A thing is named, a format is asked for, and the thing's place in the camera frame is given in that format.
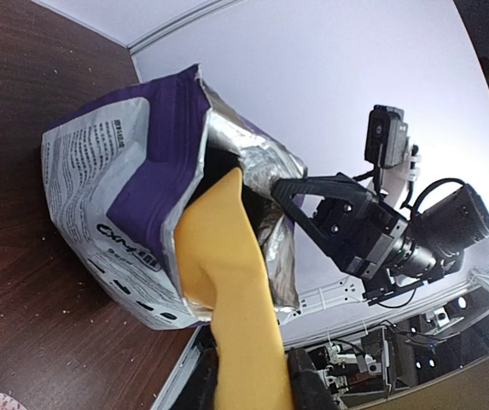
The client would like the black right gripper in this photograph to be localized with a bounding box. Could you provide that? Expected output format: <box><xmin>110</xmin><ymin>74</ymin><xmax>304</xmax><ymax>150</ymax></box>
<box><xmin>271</xmin><ymin>173</ymin><xmax>440</xmax><ymax>306</ymax></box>

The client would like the yellow plastic food scoop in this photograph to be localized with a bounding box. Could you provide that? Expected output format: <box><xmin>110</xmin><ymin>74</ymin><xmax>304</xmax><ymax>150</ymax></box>
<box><xmin>174</xmin><ymin>168</ymin><xmax>294</xmax><ymax>409</ymax></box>

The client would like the aluminium front frame rail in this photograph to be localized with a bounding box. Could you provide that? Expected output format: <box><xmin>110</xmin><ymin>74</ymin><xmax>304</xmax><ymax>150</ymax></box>
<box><xmin>150</xmin><ymin>325</ymin><xmax>215</xmax><ymax>410</ymax></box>

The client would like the purple puppy food bag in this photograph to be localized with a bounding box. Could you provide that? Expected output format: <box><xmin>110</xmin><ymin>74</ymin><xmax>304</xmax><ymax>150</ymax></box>
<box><xmin>41</xmin><ymin>65</ymin><xmax>307</xmax><ymax>330</ymax></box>

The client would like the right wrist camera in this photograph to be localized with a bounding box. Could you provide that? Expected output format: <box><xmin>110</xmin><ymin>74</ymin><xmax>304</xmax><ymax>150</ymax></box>
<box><xmin>364</xmin><ymin>105</ymin><xmax>408</xmax><ymax>169</ymax></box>

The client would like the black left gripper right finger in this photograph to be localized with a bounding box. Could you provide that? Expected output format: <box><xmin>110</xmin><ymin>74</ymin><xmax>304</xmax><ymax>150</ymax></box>
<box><xmin>288</xmin><ymin>348</ymin><xmax>339</xmax><ymax>410</ymax></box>

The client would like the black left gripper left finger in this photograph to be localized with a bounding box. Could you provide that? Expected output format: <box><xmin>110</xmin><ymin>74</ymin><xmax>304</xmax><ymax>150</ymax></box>
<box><xmin>195</xmin><ymin>349</ymin><xmax>218</xmax><ymax>410</ymax></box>

